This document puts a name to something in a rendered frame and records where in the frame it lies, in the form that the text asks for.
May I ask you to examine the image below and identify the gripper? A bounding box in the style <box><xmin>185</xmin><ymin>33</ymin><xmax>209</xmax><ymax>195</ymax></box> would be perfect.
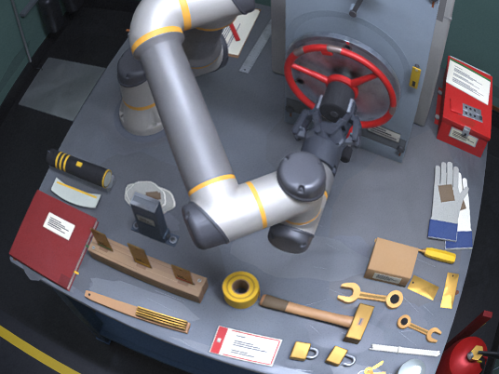
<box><xmin>291</xmin><ymin>95</ymin><xmax>363</xmax><ymax>173</ymax></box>

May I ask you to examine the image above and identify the red handwheel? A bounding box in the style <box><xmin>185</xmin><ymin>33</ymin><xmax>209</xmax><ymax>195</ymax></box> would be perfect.
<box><xmin>283</xmin><ymin>43</ymin><xmax>398</xmax><ymax>129</ymax></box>

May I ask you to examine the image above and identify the grey valve body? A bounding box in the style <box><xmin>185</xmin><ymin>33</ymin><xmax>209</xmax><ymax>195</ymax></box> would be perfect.
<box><xmin>270</xmin><ymin>0</ymin><xmax>455</xmax><ymax>163</ymax></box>

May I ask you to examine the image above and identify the grey locking pin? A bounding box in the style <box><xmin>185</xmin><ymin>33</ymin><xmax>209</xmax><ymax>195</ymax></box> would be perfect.
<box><xmin>348</xmin><ymin>0</ymin><xmax>368</xmax><ymax>19</ymax></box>

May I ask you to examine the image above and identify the brass rectangular tag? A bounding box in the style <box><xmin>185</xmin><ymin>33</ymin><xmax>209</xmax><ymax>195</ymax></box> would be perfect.
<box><xmin>439</xmin><ymin>272</ymin><xmax>460</xmax><ymax>310</ymax></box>
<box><xmin>407</xmin><ymin>274</ymin><xmax>440</xmax><ymax>301</ymax></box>

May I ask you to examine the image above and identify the brown tag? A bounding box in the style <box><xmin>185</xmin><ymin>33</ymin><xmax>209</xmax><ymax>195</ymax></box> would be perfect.
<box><xmin>90</xmin><ymin>228</ymin><xmax>115</xmax><ymax>252</ymax></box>
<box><xmin>171</xmin><ymin>265</ymin><xmax>196</xmax><ymax>287</ymax></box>
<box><xmin>128</xmin><ymin>244</ymin><xmax>153</xmax><ymax>269</ymax></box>

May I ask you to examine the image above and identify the wooden tag rack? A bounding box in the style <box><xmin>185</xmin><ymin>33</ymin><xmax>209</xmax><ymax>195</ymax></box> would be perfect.
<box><xmin>87</xmin><ymin>235</ymin><xmax>209</xmax><ymax>304</ymax></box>

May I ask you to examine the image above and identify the yellow black small lock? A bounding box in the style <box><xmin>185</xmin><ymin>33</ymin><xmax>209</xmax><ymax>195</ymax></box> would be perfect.
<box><xmin>408</xmin><ymin>63</ymin><xmax>423</xmax><ymax>90</ymax></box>

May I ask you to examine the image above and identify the steel ruler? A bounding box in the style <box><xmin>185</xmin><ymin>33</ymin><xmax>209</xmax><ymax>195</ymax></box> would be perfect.
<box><xmin>238</xmin><ymin>19</ymin><xmax>273</xmax><ymax>73</ymax></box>

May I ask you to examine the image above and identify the white clipboard red mark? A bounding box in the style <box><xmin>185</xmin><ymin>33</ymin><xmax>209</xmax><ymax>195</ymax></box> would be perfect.
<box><xmin>222</xmin><ymin>7</ymin><xmax>261</xmax><ymax>59</ymax></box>

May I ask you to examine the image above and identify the red metal box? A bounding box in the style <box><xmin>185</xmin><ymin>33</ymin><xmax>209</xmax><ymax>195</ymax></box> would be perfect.
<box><xmin>434</xmin><ymin>55</ymin><xmax>493</xmax><ymax>158</ymax></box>

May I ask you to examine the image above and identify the white glove blue cuff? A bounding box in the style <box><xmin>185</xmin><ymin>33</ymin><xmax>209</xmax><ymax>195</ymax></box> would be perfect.
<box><xmin>427</xmin><ymin>161</ymin><xmax>469</xmax><ymax>242</ymax></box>
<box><xmin>444</xmin><ymin>177</ymin><xmax>475</xmax><ymax>250</ymax></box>

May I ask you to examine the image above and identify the brown cardboard box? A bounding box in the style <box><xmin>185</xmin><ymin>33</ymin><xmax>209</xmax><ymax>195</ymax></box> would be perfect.
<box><xmin>363</xmin><ymin>237</ymin><xmax>420</xmax><ymax>287</ymax></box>

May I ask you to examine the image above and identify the large brass wrench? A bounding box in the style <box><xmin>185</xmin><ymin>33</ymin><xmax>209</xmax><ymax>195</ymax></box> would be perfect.
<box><xmin>336</xmin><ymin>282</ymin><xmax>405</xmax><ymax>310</ymax></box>

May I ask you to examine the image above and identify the brass head wooden hammer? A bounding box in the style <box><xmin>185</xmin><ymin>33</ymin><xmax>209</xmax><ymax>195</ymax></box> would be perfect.
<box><xmin>259</xmin><ymin>293</ymin><xmax>375</xmax><ymax>344</ymax></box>

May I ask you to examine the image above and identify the yellow tape roll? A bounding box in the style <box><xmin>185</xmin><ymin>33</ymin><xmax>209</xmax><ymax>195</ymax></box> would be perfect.
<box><xmin>222</xmin><ymin>271</ymin><xmax>261</xmax><ymax>310</ymax></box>

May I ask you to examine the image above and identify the small brass wrench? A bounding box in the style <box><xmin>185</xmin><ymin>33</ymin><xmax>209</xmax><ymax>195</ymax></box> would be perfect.
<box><xmin>397</xmin><ymin>314</ymin><xmax>443</xmax><ymax>344</ymax></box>

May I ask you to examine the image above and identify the brass padlock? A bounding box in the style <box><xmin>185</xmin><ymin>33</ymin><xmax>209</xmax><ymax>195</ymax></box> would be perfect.
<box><xmin>325</xmin><ymin>345</ymin><xmax>357</xmax><ymax>368</ymax></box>
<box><xmin>289</xmin><ymin>341</ymin><xmax>319</xmax><ymax>362</ymax></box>

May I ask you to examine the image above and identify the red white card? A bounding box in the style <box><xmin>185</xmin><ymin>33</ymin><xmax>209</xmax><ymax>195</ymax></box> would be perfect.
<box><xmin>209</xmin><ymin>325</ymin><xmax>283</xmax><ymax>367</ymax></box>

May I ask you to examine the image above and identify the white flat strip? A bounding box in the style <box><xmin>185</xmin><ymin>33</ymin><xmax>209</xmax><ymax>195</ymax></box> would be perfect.
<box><xmin>369</xmin><ymin>342</ymin><xmax>441</xmax><ymax>357</ymax></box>

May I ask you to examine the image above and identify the yellow key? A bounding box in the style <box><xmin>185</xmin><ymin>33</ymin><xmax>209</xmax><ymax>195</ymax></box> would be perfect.
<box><xmin>356</xmin><ymin>360</ymin><xmax>387</xmax><ymax>374</ymax></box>

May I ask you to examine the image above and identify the black yellow torch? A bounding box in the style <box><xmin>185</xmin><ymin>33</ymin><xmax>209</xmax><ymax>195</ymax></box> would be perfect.
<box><xmin>46</xmin><ymin>148</ymin><xmax>115</xmax><ymax>190</ymax></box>

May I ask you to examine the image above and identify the white round object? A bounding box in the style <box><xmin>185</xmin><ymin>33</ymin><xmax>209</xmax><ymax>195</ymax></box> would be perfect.
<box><xmin>397</xmin><ymin>358</ymin><xmax>428</xmax><ymax>374</ymax></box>

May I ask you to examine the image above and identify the red fire extinguisher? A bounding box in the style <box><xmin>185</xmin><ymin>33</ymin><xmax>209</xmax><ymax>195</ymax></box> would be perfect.
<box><xmin>434</xmin><ymin>310</ymin><xmax>499</xmax><ymax>374</ymax></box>

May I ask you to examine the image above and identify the white curved card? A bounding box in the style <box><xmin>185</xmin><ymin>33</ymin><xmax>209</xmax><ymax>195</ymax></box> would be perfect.
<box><xmin>50</xmin><ymin>177</ymin><xmax>101</xmax><ymax>209</ymax></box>

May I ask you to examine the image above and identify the grey floor mat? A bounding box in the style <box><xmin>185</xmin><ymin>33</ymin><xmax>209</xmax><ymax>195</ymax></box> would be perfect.
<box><xmin>18</xmin><ymin>57</ymin><xmax>107</xmax><ymax>122</ymax></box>

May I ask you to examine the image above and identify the wooden slotted stick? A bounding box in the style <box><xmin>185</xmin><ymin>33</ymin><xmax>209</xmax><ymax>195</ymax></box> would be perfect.
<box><xmin>84</xmin><ymin>289</ymin><xmax>192</xmax><ymax>334</ymax></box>

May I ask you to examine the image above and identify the red book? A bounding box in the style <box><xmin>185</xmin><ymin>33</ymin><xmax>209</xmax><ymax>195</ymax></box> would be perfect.
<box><xmin>8</xmin><ymin>189</ymin><xmax>99</xmax><ymax>291</ymax></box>

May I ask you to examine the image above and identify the grey pole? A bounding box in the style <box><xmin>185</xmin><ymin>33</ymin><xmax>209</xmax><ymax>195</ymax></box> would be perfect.
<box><xmin>9</xmin><ymin>0</ymin><xmax>33</xmax><ymax>63</ymax></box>

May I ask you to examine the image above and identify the yellow handled screwdriver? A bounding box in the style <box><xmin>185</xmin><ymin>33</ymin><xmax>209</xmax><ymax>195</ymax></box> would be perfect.
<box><xmin>418</xmin><ymin>246</ymin><xmax>457</xmax><ymax>265</ymax></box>

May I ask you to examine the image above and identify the grey tag post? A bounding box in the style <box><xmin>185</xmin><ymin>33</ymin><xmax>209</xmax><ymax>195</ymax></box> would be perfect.
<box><xmin>130</xmin><ymin>192</ymin><xmax>179</xmax><ymax>246</ymax></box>

